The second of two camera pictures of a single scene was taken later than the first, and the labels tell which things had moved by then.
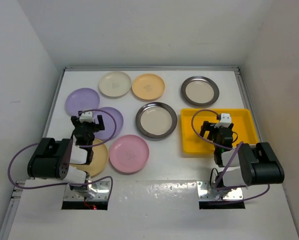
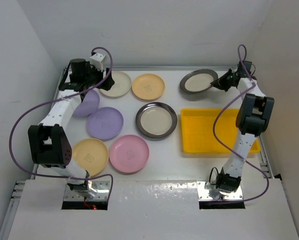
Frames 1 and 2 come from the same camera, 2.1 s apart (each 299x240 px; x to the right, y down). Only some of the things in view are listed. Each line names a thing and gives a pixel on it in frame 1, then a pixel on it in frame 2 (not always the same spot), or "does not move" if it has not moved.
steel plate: x=200 y=91 to x=198 y=80
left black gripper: x=76 y=121 to x=91 y=67
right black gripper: x=206 y=127 to x=221 y=83
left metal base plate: x=98 y=190 does not move
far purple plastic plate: x=81 y=99 does not move
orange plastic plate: x=100 y=159 does not move
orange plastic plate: x=148 y=86 does not move
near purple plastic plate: x=109 y=123 does not move
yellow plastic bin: x=192 y=143 does not move
